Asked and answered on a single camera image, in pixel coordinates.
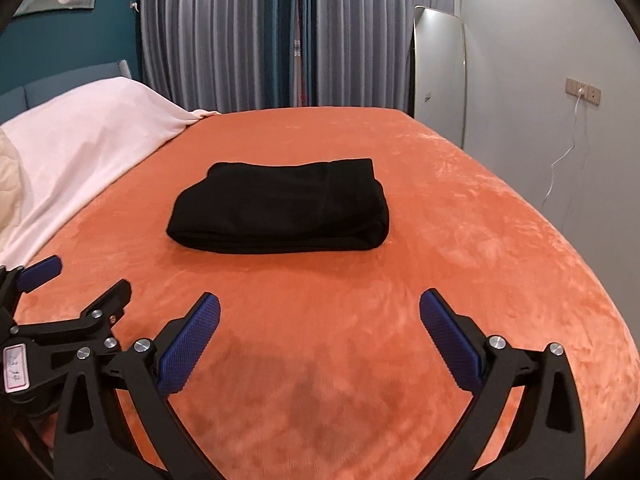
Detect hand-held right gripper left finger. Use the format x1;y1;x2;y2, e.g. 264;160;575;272
54;292;222;480

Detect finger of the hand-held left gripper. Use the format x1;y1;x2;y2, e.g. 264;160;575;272
12;280;132;343
0;255;64;311

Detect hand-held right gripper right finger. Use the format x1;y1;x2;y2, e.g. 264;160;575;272
419;288;586;480

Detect black pants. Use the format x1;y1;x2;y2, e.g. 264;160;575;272
166;158;390;253

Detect cream pillow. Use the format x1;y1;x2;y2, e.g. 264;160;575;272
0;130;26;238

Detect orange plush blanket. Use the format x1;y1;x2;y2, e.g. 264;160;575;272
10;105;631;480

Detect white bed blanket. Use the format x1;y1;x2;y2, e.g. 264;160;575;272
0;76;221;267

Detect blue bed headboard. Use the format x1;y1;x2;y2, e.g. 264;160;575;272
0;59;144;126

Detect standing mirror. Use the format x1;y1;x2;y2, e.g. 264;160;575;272
411;5;468;150

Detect grey curtain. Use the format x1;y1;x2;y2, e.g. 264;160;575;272
309;0;417;113
140;0;282;113

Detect blue curtain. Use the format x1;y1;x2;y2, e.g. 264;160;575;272
276;0;315;108

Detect white cable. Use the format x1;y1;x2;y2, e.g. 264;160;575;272
542;87;587;207

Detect beige wall socket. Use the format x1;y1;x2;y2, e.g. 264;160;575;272
565;78;601;106

